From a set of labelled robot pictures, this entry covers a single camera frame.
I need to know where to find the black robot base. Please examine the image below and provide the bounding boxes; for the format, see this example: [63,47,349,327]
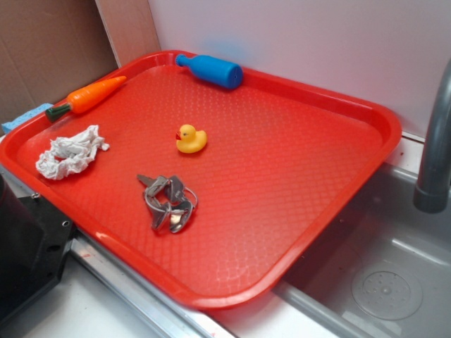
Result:
[1,178,75,326]

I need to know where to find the crumpled white paper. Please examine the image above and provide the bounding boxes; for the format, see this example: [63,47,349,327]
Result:
[35,125,110,180]

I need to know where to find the red plastic tray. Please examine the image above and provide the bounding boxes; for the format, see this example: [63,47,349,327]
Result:
[1,51,402,310]

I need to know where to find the yellow rubber duck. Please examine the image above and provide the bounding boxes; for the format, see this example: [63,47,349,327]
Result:
[176,124,208,154]

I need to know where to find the bunch of silver keys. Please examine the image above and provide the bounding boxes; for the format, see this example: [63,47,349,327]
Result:
[137,174,199,234]

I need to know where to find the blue plastic bottle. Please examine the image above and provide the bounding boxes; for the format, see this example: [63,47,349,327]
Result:
[175,54,244,89]

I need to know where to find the orange toy carrot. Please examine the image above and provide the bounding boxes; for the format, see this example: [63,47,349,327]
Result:
[45,76,127,122]

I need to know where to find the grey toy sink basin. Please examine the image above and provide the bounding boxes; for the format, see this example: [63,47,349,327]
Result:
[207,161,451,338]

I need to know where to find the grey sink faucet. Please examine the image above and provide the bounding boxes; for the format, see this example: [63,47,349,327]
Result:
[413,64,450,213]

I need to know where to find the brown cardboard panel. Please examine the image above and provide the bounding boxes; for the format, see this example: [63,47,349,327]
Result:
[1,1,117,123]

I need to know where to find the blue sponge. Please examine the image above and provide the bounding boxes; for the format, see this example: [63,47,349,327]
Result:
[1,103,52,134]

